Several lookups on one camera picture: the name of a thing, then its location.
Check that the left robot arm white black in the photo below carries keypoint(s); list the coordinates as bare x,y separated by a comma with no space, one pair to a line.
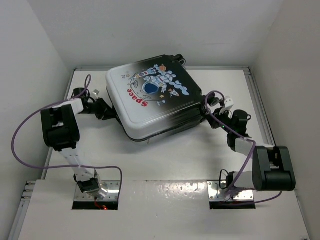
61,132

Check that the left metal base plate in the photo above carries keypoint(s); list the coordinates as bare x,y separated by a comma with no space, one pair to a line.
109,192

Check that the grey lined suitcase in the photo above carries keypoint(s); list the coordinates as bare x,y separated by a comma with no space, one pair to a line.
155,96

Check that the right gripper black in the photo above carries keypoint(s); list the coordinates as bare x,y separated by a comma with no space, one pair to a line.
217,113

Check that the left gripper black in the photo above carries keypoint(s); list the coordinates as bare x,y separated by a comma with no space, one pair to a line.
104,111

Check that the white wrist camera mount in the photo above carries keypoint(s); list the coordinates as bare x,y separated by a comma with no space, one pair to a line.
95,94
227,103

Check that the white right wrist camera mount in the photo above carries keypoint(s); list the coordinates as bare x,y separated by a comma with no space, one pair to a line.
227,103

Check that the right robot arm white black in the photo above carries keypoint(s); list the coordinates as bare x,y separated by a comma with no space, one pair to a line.
266,168

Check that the metal base plate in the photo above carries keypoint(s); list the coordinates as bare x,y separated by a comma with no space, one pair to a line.
217,193
109,192

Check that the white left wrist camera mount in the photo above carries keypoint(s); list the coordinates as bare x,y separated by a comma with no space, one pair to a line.
95,94

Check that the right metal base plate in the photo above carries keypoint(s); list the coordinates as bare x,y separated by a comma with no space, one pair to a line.
217,193

